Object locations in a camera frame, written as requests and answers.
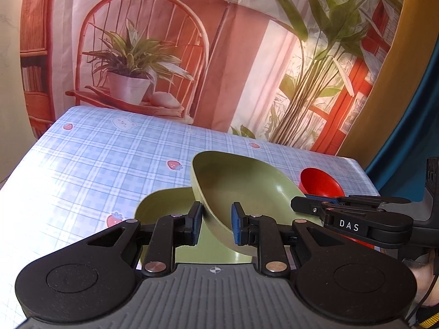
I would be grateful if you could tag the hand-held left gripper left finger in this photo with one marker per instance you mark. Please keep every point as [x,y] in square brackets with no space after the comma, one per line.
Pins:
[196,225]

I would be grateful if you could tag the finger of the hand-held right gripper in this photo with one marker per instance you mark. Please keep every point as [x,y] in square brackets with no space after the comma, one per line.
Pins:
[356,201]
[374,224]

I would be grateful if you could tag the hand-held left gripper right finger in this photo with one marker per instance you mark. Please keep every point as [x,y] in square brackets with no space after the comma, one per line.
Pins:
[236,227]

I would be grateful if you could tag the shallow green plate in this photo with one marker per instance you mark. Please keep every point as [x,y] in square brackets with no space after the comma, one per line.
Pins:
[161,209]

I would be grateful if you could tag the red bowl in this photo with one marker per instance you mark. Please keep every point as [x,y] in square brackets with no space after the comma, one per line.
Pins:
[320,182]

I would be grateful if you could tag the deep green bowl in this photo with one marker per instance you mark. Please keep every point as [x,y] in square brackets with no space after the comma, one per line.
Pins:
[236,185]

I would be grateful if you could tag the person's right hand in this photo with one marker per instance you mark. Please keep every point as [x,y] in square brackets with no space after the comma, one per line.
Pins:
[425,282]

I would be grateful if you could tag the blue curtain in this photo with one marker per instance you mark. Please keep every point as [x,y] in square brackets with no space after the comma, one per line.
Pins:
[411,116]

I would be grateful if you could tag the blue plaid tablecloth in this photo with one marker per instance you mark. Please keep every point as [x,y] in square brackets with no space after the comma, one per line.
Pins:
[103,164]

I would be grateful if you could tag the yellow curtain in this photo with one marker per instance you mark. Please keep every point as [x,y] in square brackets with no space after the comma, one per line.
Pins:
[394,85]

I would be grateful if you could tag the printed wall cloth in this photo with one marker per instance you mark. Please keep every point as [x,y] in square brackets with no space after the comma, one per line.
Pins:
[212,48]

